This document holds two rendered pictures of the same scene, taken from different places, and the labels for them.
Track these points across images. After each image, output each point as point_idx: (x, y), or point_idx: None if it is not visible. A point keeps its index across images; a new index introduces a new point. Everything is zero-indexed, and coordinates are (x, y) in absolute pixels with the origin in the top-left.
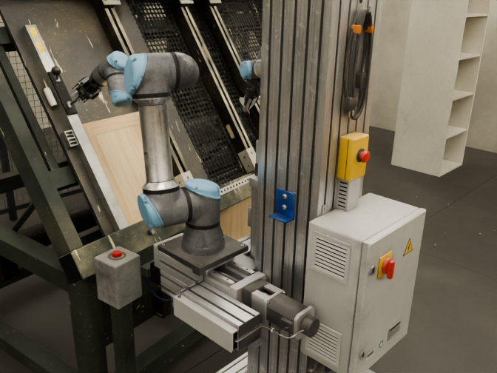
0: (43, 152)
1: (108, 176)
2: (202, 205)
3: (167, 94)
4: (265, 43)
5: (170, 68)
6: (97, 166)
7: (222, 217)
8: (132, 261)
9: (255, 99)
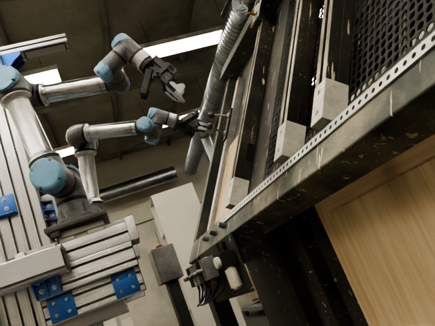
0: None
1: (222, 187)
2: None
3: (74, 152)
4: None
5: None
6: (217, 180)
7: (362, 245)
8: (150, 253)
9: (167, 88)
